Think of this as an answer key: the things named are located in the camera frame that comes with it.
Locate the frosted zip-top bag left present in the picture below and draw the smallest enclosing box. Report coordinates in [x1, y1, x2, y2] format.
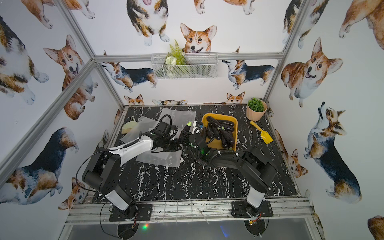
[121, 116, 158, 144]

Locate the frosted zip-top bag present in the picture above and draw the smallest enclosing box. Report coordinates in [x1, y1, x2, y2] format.
[136, 150, 182, 167]
[159, 108, 196, 139]
[121, 116, 158, 144]

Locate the white wire wall basket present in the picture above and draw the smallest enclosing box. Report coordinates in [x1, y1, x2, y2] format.
[151, 53, 219, 79]

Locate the yellow plastic scoop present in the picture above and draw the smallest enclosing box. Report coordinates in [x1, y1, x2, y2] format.
[250, 121, 274, 144]

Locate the pink pot green plant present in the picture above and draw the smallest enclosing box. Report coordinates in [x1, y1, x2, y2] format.
[246, 98, 268, 122]

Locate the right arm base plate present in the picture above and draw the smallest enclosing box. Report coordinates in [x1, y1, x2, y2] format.
[231, 200, 274, 219]

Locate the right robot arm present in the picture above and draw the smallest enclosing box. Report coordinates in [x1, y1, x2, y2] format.
[187, 128, 278, 209]

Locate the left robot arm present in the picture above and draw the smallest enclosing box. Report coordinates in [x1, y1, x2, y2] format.
[82, 132, 182, 211]

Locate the purple eggplant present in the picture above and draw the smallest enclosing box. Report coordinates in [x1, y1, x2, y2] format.
[221, 137, 229, 149]
[218, 120, 235, 127]
[210, 124, 221, 140]
[219, 128, 235, 146]
[207, 116, 222, 131]

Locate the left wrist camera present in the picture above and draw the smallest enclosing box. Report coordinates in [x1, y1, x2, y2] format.
[153, 122, 172, 137]

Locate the frosted zip-top bag rear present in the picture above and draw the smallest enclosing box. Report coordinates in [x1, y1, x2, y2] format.
[159, 108, 196, 139]

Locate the aluminium frame post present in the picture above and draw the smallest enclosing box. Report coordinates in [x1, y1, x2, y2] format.
[1, 59, 96, 186]

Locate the artificial fern and flower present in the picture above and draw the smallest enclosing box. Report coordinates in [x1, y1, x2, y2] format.
[165, 40, 188, 78]

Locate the frosted zip-top bag front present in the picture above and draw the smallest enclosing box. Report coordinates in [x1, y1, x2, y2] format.
[136, 150, 182, 167]

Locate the yellow plastic tray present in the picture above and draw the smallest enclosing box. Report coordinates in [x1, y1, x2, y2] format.
[201, 113, 238, 151]

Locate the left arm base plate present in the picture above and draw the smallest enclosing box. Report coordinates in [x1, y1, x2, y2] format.
[109, 204, 153, 222]

